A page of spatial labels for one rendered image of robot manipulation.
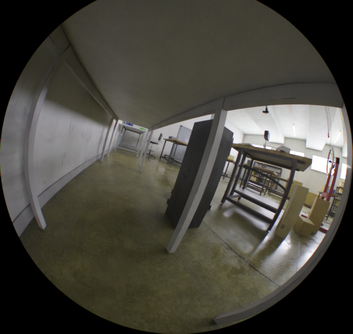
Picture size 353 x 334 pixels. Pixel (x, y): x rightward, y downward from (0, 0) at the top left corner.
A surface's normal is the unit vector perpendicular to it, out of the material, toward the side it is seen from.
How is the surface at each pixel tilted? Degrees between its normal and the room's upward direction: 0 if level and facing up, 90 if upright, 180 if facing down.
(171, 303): 0
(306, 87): 90
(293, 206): 90
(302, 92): 90
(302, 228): 90
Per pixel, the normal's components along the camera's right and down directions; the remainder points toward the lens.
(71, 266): 0.30, -0.95
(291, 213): -0.83, -0.23
